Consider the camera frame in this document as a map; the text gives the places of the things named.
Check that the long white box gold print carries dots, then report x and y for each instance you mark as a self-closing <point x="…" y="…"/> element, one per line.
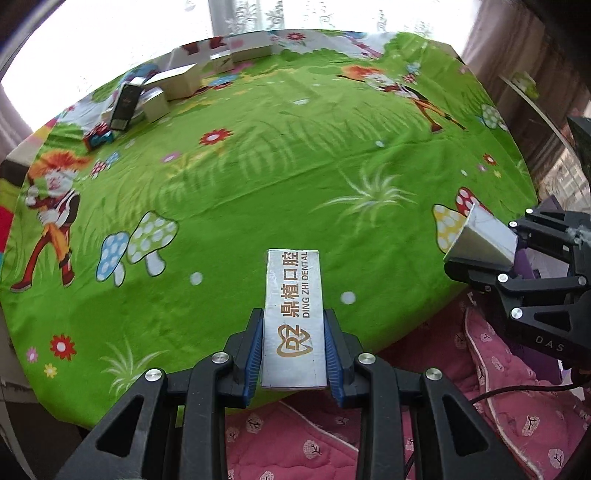
<point x="293" y="323"/>

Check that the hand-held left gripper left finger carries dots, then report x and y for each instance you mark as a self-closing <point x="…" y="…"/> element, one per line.
<point x="253" y="364"/>

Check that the small plain white box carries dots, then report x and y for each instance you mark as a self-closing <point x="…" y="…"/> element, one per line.
<point x="480" y="240"/>

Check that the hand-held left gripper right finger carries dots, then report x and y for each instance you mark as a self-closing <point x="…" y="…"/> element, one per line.
<point x="333" y="364"/>

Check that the small white box dark picture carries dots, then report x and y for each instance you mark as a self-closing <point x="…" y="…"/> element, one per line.
<point x="223" y="62"/>

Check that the red toy car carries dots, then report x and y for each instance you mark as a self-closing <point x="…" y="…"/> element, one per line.
<point x="98" y="137"/>

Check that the pink floral quilt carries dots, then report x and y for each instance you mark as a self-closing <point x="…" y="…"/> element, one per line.
<point x="508" y="415"/>

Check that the large cream box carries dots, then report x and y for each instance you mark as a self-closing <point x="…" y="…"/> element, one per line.
<point x="178" y="83"/>

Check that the black box with barcode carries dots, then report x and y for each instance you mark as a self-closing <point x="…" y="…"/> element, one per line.
<point x="124" y="104"/>

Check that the white wrapped box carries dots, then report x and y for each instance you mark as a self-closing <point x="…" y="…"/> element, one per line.
<point x="154" y="106"/>

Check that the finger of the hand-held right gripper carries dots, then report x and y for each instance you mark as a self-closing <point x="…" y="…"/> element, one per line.
<point x="480" y="274"/>
<point x="545" y="224"/>

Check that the pink-brown curtain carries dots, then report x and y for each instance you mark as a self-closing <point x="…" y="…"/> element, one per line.
<point x="11" y="120"/>

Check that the brown curtain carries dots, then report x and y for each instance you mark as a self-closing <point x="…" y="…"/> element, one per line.
<point x="508" y="37"/>

